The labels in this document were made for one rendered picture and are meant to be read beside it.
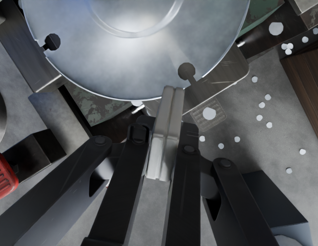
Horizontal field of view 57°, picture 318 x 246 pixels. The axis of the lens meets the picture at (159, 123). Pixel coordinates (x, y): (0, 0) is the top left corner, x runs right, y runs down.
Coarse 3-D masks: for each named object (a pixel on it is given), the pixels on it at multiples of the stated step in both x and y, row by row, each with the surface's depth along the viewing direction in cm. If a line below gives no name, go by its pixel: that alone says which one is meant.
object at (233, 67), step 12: (228, 60) 37; (240, 60) 37; (180, 72) 38; (192, 72) 38; (216, 72) 37; (228, 72) 37; (240, 72) 37; (192, 84) 38; (204, 84) 38; (216, 84) 38; (228, 84) 37; (192, 96) 38; (204, 96) 38; (156, 108) 39; (192, 108) 38
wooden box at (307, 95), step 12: (312, 48) 85; (288, 60) 101; (300, 60) 91; (312, 60) 84; (288, 72) 107; (300, 72) 96; (312, 72) 88; (300, 84) 102; (312, 84) 92; (300, 96) 107; (312, 96) 97; (312, 108) 102; (312, 120) 108
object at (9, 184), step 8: (0, 160) 44; (0, 168) 44; (8, 168) 44; (0, 176) 44; (8, 176) 44; (16, 176) 45; (0, 184) 44; (8, 184) 44; (16, 184) 45; (0, 192) 44; (8, 192) 44
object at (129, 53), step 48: (48, 0) 38; (96, 0) 37; (144, 0) 36; (192, 0) 36; (240, 0) 36; (48, 48) 39; (96, 48) 38; (144, 48) 38; (192, 48) 37; (144, 96) 38
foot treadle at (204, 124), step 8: (200, 104) 99; (208, 104) 99; (216, 104) 99; (192, 112) 100; (200, 112) 100; (216, 112) 99; (224, 112) 99; (200, 120) 100; (208, 120) 100; (216, 120) 99; (200, 128) 100; (208, 128) 100
